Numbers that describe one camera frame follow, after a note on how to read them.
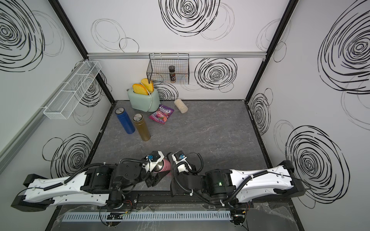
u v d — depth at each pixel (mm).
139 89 991
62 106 712
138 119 820
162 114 1071
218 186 429
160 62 945
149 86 1047
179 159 522
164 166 563
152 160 509
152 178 521
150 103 1022
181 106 1094
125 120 908
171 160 549
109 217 721
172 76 870
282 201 746
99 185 445
